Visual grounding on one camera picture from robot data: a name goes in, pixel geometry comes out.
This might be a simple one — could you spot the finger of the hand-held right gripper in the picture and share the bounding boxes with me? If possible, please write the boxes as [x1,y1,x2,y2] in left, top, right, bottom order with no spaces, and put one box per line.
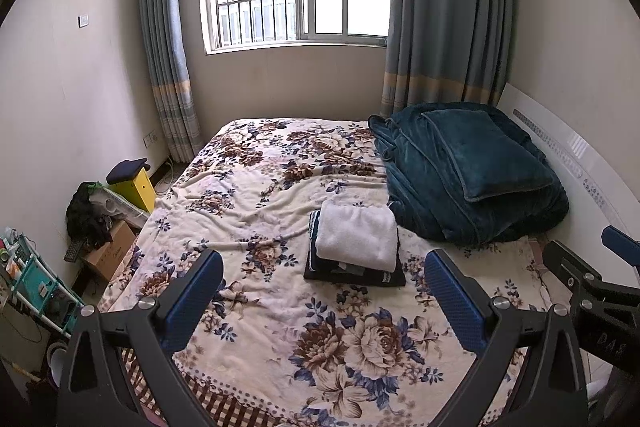
[542,239,640,309]
[601,226,640,269]

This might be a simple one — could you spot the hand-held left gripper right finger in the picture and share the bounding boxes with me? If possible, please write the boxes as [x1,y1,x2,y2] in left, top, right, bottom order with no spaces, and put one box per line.
[424,248,591,427]

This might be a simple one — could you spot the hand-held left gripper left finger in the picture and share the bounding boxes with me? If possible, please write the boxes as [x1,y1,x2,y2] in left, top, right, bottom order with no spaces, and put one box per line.
[56,248,224,427]

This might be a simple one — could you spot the white towel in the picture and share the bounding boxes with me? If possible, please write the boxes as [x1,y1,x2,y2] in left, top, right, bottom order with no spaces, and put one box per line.
[315,199,399,273]

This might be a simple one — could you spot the cardboard box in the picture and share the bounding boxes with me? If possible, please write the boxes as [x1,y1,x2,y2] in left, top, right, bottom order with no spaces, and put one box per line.
[81,222,137,283]

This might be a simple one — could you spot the teal plush blanket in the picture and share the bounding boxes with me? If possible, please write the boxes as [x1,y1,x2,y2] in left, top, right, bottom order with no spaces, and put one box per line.
[368,103,571,244]

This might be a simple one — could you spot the brown checkered bed sheet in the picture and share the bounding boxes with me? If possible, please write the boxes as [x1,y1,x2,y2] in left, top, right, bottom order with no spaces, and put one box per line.
[119,347,286,427]

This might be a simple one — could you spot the yellow stool with dark cushion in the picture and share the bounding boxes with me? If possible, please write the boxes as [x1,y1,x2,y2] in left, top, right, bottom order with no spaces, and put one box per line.
[106,158,157,214]

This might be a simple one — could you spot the white headboard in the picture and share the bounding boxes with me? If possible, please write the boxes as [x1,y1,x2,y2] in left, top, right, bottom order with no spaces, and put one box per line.
[499,82,640,290]

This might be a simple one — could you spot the black folded garment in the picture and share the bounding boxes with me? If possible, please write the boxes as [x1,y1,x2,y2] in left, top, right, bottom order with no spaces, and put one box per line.
[303,227,407,288]

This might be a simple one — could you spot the black clothing heap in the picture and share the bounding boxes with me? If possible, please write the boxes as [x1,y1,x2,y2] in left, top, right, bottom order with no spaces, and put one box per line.
[66,181,117,254]

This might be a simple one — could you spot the blue striped folded garment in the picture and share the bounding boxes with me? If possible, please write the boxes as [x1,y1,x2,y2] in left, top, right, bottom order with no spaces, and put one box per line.
[308,210,322,273]

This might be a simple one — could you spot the floral printed blanket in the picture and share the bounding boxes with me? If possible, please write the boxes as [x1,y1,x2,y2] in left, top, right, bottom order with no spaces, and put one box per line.
[97,118,556,427]

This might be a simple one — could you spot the teal plush pillow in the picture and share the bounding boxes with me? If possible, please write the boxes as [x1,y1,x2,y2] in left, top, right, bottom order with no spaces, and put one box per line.
[421,109,556,202]

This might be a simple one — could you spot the white bucket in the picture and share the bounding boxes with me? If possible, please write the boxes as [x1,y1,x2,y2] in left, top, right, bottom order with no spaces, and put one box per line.
[46,341,69,384]

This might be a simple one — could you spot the teal shelf rack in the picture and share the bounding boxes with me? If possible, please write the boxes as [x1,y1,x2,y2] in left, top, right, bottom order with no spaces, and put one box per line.
[0,227,87,339]

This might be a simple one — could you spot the blue-grey striped curtain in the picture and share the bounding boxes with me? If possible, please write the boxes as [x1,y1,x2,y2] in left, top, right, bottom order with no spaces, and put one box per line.
[138,0,203,162]
[379,0,515,120]

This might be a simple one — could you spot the white cables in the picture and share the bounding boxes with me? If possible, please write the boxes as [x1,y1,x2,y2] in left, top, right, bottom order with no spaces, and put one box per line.
[154,158,177,196]

